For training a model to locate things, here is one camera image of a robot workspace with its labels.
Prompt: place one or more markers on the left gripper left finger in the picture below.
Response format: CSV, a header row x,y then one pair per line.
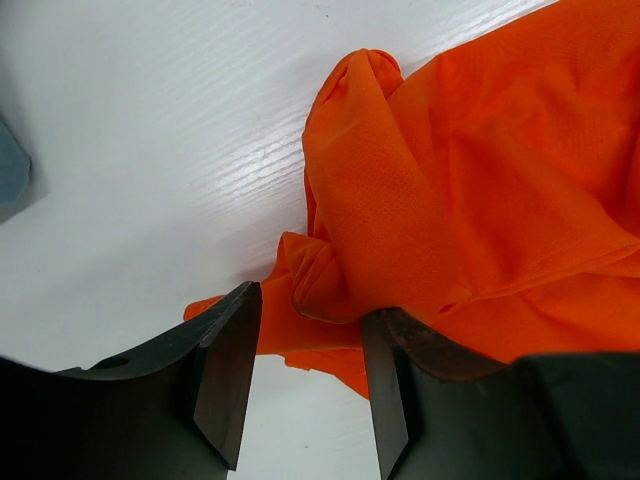
x,y
173,407

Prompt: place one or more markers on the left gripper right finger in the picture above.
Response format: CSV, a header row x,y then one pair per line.
x,y
443,411

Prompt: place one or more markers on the orange t-shirt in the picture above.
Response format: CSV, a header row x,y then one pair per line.
x,y
492,195

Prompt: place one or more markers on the folded light blue t-shirt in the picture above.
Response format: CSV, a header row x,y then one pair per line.
x,y
15,173

